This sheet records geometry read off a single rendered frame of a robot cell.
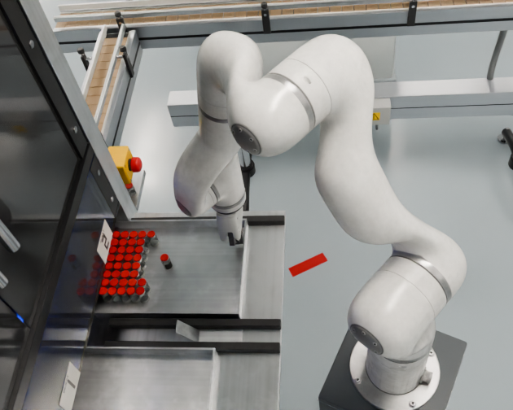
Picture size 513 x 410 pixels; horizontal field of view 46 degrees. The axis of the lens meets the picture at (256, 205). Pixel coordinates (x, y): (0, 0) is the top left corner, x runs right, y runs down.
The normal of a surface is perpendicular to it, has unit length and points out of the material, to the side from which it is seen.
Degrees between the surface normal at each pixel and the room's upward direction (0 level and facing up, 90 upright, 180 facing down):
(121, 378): 0
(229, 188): 90
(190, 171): 49
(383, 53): 90
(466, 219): 0
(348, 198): 69
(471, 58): 0
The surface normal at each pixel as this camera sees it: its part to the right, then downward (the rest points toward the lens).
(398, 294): -0.01, -0.50
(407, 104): -0.06, 0.81
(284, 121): 0.43, 0.22
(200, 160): -0.43, 0.11
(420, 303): 0.34, -0.17
